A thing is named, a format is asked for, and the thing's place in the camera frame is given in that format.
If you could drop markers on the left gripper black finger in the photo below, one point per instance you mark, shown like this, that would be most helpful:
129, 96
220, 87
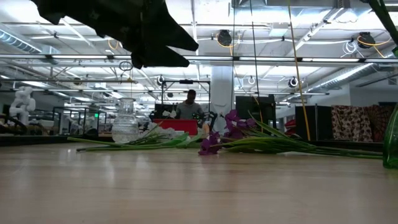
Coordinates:
168, 31
158, 57

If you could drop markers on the purple artificial flower bunch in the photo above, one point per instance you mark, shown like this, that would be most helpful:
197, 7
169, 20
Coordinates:
236, 124

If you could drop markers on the small black robot arm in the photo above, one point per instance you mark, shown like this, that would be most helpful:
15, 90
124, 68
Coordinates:
213, 117

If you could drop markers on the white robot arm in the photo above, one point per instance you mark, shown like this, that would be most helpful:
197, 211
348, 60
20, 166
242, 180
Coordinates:
23, 102

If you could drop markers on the clear glass vase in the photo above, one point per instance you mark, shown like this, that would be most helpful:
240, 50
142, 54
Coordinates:
125, 127

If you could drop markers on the green glass vase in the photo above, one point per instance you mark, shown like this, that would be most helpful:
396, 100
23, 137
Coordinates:
392, 146

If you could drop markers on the small black monitor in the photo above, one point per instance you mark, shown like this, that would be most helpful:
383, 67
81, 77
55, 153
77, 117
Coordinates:
161, 110

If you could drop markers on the person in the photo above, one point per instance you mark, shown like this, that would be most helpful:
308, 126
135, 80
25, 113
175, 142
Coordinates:
189, 110

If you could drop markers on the red storage bin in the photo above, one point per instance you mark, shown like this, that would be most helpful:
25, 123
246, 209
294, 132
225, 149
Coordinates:
180, 126

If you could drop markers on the white orange spray bottle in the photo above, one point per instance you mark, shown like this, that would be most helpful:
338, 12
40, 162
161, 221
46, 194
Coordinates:
206, 128

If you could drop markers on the large black monitor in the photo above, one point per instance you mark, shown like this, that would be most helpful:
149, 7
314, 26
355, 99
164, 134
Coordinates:
264, 105

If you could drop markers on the red chair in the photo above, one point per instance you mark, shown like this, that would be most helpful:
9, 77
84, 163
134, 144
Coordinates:
290, 126

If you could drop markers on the black cabinet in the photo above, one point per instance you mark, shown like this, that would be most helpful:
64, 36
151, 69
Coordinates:
312, 123

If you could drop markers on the brown patterned cloth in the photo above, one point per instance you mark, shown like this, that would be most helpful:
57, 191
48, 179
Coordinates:
351, 123

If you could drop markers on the black gantry frame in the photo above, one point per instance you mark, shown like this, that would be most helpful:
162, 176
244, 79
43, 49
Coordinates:
186, 81

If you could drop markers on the silver ventilation duct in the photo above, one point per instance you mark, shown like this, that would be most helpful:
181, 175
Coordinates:
342, 76
18, 42

